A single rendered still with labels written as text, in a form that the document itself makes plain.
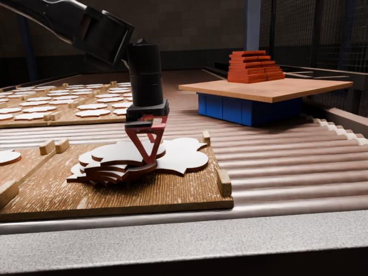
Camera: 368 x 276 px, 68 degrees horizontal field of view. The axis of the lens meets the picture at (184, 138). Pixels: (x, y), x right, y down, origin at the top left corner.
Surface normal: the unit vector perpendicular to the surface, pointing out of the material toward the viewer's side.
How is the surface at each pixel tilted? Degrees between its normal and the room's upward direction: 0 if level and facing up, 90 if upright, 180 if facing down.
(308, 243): 0
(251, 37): 90
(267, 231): 0
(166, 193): 0
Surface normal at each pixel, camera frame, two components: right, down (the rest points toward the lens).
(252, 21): 0.06, 0.29
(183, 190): -0.04, -0.95
